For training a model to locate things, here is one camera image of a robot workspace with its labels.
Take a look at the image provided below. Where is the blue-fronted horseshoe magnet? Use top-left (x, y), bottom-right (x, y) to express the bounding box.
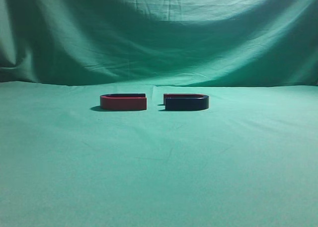
top-left (163, 93), bottom-right (209, 111)

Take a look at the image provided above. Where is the red-fronted horseshoe magnet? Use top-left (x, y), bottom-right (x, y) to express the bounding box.
top-left (100, 93), bottom-right (147, 111)

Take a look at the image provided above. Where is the green cloth backdrop and cover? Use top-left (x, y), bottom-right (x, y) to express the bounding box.
top-left (0, 0), bottom-right (318, 227)

